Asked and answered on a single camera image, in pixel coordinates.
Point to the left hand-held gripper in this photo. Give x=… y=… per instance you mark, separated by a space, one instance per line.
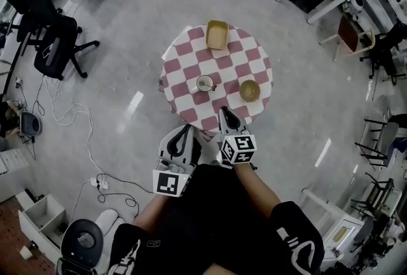
x=173 y=168

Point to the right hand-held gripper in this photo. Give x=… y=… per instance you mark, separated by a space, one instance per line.
x=239 y=148

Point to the metal spoon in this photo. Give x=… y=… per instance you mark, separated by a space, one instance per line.
x=207 y=86

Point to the white enamel cup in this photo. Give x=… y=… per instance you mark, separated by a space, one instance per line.
x=203 y=83

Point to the person's left forearm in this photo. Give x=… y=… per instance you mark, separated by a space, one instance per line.
x=152 y=208

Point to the person's right forearm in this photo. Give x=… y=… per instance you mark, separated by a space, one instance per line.
x=257 y=187

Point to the olive round bowl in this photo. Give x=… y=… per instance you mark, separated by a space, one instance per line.
x=249 y=91

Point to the red white checkered tablecloth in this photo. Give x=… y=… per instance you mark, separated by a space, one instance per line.
x=219 y=70

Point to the person's black printed shirt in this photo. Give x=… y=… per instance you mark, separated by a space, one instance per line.
x=210 y=222

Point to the yellow rectangular tray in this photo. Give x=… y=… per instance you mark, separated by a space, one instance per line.
x=217 y=34

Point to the white power strip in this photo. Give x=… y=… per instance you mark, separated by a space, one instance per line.
x=99 y=183

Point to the black round stool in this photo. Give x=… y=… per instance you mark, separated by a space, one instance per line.
x=81 y=242

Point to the wooden chair brown seat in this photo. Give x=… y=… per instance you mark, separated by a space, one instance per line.
x=349 y=33

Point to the grey rounded device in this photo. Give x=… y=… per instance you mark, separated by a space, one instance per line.
x=30 y=123

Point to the white cabinet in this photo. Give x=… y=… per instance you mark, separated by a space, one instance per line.
x=337 y=229

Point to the white open box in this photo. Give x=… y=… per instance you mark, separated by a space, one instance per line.
x=44 y=216

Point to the white drawer unit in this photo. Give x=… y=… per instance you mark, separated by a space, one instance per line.
x=11 y=168

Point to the black high-back office chair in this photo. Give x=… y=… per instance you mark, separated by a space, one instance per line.
x=30 y=3

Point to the grey chair black frame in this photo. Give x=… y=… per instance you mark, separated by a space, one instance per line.
x=383 y=140

